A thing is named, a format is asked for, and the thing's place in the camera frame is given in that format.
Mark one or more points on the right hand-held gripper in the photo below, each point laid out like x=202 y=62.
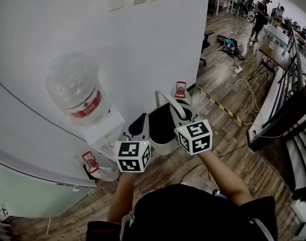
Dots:
x=193 y=137

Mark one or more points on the white wall switch plate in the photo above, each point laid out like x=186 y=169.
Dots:
x=116 y=2

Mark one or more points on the small yellow box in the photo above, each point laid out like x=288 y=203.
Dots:
x=272 y=45

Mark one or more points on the black stair railing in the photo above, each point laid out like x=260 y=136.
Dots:
x=293 y=109

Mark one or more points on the frosted glass partition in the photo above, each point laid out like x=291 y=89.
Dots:
x=30 y=194

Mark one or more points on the black office chair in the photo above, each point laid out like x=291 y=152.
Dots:
x=207 y=43

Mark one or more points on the person's right forearm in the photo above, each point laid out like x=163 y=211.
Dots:
x=223 y=177

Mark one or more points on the wooden table black legs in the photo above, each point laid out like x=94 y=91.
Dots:
x=273 y=55

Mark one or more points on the yellow black floor tape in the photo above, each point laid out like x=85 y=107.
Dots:
x=219 y=106

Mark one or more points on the black bag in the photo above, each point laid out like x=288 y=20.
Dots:
x=229 y=46

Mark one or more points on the clear water jug red label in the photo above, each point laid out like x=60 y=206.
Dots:
x=75 y=84

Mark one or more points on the person's left forearm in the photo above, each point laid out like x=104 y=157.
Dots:
x=123 y=194

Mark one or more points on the blue waist pouch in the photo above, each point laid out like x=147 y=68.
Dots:
x=220 y=194

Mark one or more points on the white water dispenser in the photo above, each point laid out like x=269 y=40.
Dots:
x=95 y=134

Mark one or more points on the grey table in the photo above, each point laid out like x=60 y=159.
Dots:
x=276 y=34

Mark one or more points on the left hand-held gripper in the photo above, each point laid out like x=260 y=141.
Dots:
x=133 y=154

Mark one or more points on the person's black shirt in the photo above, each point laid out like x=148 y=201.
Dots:
x=188 y=215

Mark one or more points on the white power strip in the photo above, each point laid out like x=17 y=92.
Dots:
x=238 y=70

